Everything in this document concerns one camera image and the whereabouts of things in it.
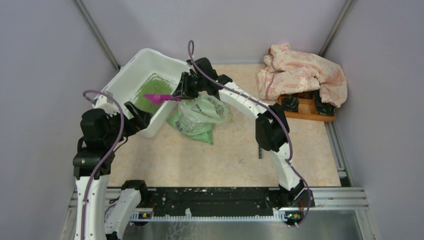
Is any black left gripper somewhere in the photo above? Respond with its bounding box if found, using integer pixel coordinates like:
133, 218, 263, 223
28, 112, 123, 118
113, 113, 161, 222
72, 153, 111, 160
104, 100, 153, 147

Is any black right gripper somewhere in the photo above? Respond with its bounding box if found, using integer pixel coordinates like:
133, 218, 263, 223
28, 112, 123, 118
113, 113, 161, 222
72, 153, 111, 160
171, 72, 206, 101

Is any purple plastic scoop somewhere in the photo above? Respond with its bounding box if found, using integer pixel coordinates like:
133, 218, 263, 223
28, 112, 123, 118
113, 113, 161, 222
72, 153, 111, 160
143, 93, 182, 105

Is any green cat litter bag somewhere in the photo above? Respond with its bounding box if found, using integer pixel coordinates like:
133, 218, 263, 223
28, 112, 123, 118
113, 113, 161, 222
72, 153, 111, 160
166, 94, 232, 145

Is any white plastic litter box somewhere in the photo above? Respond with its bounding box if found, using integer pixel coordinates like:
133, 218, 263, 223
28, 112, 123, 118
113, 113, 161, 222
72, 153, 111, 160
101, 48, 189, 138

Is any black bag clip strip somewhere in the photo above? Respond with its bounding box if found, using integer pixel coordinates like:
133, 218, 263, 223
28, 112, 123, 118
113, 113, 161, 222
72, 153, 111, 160
258, 148, 264, 159

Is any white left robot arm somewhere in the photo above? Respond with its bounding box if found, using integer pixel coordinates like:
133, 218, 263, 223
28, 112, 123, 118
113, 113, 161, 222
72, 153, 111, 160
72, 101, 153, 240

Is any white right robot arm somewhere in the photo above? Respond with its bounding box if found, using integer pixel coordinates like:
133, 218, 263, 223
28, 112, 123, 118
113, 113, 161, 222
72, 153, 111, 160
172, 57, 306, 206

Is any green litter in box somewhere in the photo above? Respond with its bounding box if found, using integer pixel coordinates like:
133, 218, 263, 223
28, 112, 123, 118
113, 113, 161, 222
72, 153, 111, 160
134, 74, 176, 115

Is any pink patterned cloth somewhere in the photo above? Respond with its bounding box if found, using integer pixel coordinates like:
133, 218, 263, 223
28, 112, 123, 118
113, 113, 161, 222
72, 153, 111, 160
257, 43, 348, 108

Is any dark patterned item left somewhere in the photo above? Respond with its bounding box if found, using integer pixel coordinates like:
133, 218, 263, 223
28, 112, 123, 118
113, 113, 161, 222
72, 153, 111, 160
281, 95, 299, 113

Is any dark patterned item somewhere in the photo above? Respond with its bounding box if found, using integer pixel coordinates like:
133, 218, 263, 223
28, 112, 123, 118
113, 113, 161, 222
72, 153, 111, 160
313, 91, 335, 116
281, 95, 299, 113

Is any wooden tray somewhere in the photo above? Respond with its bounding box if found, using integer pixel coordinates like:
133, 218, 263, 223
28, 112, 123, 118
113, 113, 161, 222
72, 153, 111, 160
284, 97, 336, 123

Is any dark patterned item right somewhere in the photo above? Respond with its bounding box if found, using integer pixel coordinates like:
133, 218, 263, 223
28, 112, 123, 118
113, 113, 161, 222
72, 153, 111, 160
313, 91, 335, 116

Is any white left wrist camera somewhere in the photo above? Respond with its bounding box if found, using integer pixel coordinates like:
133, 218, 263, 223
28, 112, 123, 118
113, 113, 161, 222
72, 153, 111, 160
93, 94, 117, 115

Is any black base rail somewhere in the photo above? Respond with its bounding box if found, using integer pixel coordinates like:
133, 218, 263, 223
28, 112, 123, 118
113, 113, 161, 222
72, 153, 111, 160
129, 187, 316, 224

